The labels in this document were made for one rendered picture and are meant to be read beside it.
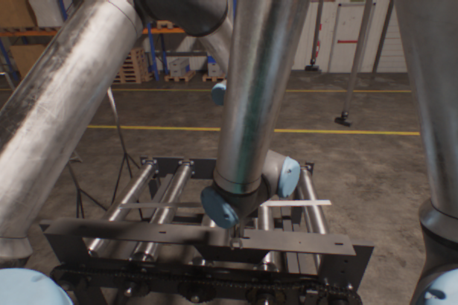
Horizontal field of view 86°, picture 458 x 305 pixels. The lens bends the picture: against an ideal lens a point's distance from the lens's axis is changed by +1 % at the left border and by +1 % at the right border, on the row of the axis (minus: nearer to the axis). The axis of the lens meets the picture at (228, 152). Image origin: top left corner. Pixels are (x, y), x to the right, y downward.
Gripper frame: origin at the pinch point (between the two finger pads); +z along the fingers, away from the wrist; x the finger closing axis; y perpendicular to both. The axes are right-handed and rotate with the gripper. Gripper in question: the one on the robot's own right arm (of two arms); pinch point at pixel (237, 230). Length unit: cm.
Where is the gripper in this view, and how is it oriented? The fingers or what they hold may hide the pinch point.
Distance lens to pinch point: 83.5
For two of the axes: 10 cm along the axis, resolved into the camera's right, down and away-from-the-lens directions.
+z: 0.2, 8.7, 4.9
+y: -1.0, 4.9, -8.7
